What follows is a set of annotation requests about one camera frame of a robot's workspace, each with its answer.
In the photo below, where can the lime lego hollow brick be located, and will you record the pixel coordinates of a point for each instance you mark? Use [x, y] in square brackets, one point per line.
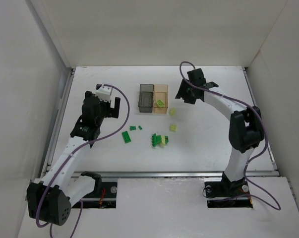
[160, 104]

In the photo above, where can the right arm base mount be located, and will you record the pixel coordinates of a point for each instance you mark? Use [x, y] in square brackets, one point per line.
[220, 194]

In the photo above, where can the lime lego square brick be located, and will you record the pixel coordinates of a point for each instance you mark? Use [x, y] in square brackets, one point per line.
[173, 127]

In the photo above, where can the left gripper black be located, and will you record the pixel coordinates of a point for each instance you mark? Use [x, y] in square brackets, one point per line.
[111, 108]

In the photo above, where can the dark green studded lego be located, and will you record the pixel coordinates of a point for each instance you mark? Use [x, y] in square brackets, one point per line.
[155, 140]

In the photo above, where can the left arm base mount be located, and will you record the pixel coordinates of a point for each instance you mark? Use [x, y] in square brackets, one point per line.
[104, 192]

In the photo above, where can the aluminium rail front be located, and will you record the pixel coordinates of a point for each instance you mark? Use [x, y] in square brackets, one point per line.
[181, 174]

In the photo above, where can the dark green flat lego plate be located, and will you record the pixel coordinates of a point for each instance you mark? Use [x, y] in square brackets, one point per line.
[126, 137]

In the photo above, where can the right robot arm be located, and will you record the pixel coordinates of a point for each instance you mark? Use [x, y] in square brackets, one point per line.
[245, 129]

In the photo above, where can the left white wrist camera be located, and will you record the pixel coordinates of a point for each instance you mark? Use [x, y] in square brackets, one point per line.
[104, 92]

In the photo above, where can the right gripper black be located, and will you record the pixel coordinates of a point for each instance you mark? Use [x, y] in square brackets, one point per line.
[186, 91]

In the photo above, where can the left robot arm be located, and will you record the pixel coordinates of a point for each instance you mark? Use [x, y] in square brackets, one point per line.
[51, 198]

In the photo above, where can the orange transparent container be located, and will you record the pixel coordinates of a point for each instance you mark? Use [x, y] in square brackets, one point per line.
[160, 93]

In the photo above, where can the grey transparent container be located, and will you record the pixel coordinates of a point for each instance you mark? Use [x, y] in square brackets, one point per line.
[145, 103]

